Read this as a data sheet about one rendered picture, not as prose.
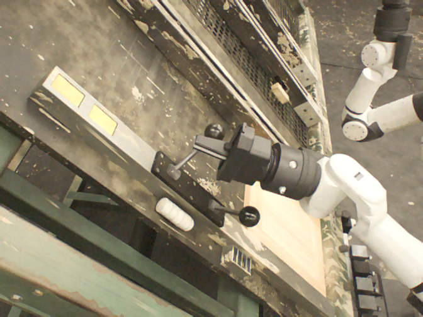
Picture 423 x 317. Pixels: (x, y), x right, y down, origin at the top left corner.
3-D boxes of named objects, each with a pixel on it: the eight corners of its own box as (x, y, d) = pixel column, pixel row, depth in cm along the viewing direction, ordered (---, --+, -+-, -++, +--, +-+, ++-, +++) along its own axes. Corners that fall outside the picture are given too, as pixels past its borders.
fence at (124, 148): (321, 323, 103) (335, 321, 101) (28, 97, 54) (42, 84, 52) (320, 305, 107) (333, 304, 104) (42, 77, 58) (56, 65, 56)
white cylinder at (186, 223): (153, 212, 66) (182, 234, 71) (165, 208, 65) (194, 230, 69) (157, 199, 68) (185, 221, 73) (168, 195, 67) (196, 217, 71)
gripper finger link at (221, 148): (196, 134, 64) (229, 146, 65) (192, 148, 62) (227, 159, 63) (198, 128, 63) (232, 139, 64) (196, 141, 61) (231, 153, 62)
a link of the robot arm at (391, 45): (389, 19, 105) (382, 58, 111) (362, 23, 102) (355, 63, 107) (424, 26, 96) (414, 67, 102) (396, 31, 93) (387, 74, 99)
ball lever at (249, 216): (211, 219, 74) (258, 233, 64) (198, 209, 72) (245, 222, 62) (219, 202, 75) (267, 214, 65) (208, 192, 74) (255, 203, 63)
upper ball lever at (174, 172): (177, 187, 66) (232, 137, 65) (162, 175, 64) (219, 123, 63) (172, 177, 70) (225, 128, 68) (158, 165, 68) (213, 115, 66)
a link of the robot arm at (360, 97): (361, 68, 116) (338, 112, 131) (354, 85, 110) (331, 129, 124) (394, 81, 114) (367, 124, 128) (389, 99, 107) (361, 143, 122)
